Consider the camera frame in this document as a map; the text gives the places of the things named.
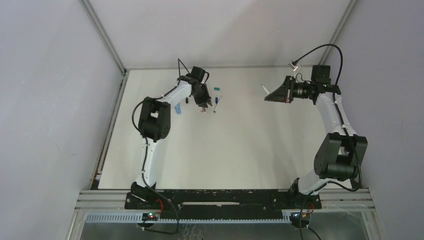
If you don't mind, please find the white pen blue end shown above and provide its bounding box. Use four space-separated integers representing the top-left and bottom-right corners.
261 84 270 96

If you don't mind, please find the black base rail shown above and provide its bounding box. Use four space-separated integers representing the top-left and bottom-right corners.
124 183 322 221

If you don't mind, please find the white pen green end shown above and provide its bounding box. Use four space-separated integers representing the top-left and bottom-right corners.
213 95 222 114

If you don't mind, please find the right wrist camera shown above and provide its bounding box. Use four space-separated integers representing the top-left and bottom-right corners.
288 60 301 78

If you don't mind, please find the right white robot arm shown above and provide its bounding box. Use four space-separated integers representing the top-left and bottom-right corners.
264 65 368 198

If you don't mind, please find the light blue correction tape pen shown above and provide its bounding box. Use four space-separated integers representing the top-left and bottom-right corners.
174 103 182 115

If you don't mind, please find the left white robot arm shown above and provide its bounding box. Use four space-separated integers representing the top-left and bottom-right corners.
131 66 213 201

